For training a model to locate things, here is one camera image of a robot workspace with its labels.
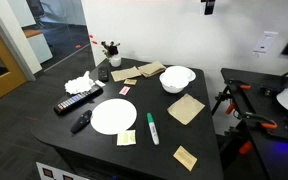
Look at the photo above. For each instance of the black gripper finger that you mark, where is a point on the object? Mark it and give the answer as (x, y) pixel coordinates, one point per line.
(209, 6)

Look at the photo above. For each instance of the white bowl with floral print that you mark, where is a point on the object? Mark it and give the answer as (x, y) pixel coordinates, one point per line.
(172, 84)

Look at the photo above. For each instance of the green capped white marker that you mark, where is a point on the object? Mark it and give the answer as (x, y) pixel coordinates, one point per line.
(153, 128)

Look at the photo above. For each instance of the folded brown napkin stack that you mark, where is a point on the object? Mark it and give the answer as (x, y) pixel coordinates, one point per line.
(151, 69)

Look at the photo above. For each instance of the orange black bar clamp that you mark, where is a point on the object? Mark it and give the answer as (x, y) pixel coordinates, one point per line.
(269, 125)
(245, 87)
(245, 147)

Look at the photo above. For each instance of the square brown paper napkin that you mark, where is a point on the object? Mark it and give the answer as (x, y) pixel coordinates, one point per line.
(185, 109)

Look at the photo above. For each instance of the flat brown paper napkin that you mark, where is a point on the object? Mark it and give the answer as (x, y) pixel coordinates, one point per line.
(125, 73)

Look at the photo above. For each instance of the small tan packet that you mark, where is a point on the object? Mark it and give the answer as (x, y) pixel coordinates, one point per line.
(130, 81)

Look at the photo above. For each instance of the white vase with dark flowers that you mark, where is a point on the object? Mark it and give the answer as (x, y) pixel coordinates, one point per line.
(115, 61)

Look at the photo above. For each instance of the pink packet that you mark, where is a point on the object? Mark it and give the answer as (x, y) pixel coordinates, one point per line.
(124, 90)

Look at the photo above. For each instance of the short black remote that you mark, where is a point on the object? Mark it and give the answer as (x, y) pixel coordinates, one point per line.
(103, 74)

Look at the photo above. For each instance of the small white packet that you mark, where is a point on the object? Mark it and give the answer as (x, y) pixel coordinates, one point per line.
(100, 83)

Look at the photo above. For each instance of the large white plate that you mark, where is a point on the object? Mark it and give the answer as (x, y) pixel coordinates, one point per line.
(114, 116)

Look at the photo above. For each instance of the crumpled white tissue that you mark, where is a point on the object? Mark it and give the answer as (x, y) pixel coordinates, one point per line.
(79, 85)

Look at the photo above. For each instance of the brown printed packet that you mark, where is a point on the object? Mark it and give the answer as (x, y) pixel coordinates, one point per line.
(185, 158)

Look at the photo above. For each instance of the pale yellow packet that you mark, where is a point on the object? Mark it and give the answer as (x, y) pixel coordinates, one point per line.
(126, 137)

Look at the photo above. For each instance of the long black button remote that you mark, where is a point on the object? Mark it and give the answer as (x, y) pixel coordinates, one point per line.
(77, 100)

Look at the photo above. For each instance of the black perforated work table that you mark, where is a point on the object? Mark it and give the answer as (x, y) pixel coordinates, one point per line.
(277, 160)

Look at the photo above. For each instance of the black pointer remote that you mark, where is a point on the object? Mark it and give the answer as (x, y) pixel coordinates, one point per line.
(81, 121)

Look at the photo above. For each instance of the black office chair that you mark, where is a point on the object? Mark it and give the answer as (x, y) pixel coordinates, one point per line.
(35, 8)

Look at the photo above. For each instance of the white cabinet with wood top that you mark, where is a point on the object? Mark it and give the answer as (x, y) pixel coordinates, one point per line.
(40, 48)

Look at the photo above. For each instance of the orange wooden door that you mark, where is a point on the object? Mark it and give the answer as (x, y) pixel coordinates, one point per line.
(4, 83)

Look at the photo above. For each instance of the white board with square markers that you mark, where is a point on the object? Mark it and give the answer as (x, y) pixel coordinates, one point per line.
(55, 171)

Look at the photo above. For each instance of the white wall control panel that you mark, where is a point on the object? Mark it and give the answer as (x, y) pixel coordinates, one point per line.
(265, 42)

